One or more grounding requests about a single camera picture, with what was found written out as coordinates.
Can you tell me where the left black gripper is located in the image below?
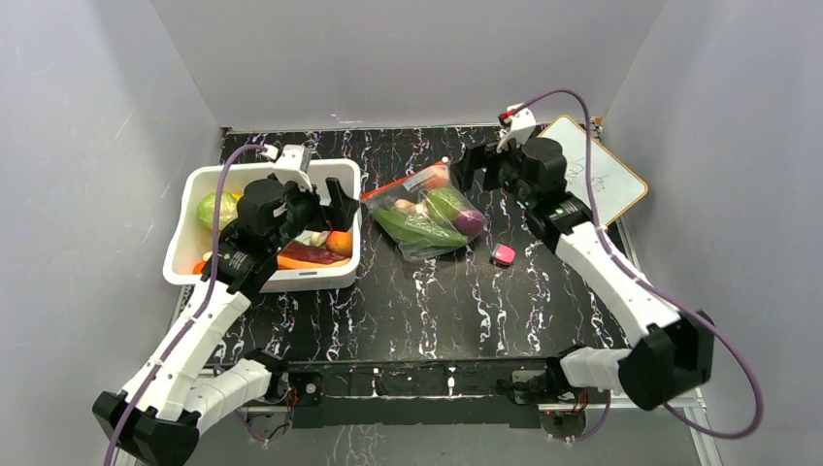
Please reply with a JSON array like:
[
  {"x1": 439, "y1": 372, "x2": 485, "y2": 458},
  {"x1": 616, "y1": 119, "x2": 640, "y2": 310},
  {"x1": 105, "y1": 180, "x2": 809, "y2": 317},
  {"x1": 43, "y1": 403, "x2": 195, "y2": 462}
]
[{"x1": 270, "y1": 178, "x2": 358, "y2": 253}]

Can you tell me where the peach fruit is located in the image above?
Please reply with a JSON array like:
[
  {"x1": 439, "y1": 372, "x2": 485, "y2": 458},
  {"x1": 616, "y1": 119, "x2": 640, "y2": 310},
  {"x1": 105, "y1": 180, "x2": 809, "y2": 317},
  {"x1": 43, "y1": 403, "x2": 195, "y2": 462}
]
[{"x1": 421, "y1": 174, "x2": 451, "y2": 192}]

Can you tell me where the green cabbage head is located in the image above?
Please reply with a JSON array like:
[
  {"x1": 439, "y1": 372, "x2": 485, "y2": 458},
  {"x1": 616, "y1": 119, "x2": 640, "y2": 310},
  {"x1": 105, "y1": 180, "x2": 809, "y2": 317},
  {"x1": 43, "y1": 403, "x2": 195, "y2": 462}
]
[{"x1": 424, "y1": 186, "x2": 470, "y2": 224}]

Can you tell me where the green leafy vegetable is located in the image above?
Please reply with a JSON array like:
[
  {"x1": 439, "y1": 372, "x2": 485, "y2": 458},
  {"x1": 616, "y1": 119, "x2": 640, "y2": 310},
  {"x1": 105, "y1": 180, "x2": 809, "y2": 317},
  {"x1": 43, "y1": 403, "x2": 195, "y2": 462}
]
[{"x1": 372, "y1": 208, "x2": 470, "y2": 249}]

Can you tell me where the clear zip top bag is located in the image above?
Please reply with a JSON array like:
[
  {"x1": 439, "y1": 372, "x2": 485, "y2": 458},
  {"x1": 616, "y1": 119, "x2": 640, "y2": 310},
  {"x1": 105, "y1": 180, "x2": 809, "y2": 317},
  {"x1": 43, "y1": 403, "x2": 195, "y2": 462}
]
[{"x1": 361, "y1": 157, "x2": 488, "y2": 261}]

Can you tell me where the garlic bulb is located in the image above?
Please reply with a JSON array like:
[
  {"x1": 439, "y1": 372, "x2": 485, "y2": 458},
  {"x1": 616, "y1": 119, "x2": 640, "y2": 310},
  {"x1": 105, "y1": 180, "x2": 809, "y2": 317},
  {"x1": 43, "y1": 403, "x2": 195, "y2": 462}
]
[{"x1": 393, "y1": 199, "x2": 428, "y2": 216}]

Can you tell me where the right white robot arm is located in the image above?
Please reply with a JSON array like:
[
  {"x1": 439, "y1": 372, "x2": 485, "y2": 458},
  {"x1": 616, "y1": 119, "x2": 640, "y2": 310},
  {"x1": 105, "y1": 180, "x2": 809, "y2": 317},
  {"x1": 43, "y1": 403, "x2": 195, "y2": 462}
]
[{"x1": 451, "y1": 138, "x2": 714, "y2": 411}]

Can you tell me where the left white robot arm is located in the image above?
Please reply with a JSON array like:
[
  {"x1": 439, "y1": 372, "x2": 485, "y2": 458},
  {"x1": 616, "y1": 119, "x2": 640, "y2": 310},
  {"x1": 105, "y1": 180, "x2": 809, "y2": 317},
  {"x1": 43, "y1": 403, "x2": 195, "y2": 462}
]
[{"x1": 92, "y1": 176, "x2": 360, "y2": 465}]

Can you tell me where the small pink eraser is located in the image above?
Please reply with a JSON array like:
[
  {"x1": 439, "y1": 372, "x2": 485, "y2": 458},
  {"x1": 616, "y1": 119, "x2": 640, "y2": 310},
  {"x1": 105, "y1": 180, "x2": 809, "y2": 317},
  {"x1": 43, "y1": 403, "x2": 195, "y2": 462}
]
[{"x1": 490, "y1": 244, "x2": 516, "y2": 267}]

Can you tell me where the pale green cabbage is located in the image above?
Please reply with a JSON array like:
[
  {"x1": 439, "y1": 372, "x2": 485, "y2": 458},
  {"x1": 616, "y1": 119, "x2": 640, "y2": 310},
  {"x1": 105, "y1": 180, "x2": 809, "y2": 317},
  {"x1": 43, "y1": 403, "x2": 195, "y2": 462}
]
[{"x1": 196, "y1": 192, "x2": 240, "y2": 231}]

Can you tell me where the white plastic bin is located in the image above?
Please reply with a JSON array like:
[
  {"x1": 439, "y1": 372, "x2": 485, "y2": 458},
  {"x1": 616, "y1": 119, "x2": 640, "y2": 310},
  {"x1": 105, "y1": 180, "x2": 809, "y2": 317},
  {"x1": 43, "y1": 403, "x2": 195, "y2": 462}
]
[{"x1": 162, "y1": 158, "x2": 362, "y2": 293}]

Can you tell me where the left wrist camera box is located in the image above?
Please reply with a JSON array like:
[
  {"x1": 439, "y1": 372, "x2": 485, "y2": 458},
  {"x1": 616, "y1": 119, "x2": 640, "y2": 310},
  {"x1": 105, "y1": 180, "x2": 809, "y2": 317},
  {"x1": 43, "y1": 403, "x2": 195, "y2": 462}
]
[{"x1": 264, "y1": 145, "x2": 313, "y2": 192}]

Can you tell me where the small whiteboard yellow frame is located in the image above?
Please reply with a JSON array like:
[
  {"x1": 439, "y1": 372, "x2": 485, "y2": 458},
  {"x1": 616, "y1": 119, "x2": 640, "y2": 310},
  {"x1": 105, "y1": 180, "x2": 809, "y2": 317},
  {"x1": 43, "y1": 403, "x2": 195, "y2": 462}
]
[{"x1": 538, "y1": 116, "x2": 648, "y2": 225}]

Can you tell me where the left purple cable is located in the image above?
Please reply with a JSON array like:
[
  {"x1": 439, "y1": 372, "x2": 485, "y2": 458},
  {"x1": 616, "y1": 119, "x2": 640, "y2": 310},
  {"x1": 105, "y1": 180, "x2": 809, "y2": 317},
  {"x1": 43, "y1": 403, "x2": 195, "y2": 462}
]
[{"x1": 102, "y1": 144, "x2": 278, "y2": 466}]

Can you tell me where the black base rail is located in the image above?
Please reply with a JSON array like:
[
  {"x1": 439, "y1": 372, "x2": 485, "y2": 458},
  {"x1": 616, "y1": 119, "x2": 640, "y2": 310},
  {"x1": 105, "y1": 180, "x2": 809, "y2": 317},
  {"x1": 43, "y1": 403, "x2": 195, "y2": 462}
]
[{"x1": 131, "y1": 356, "x2": 644, "y2": 431}]

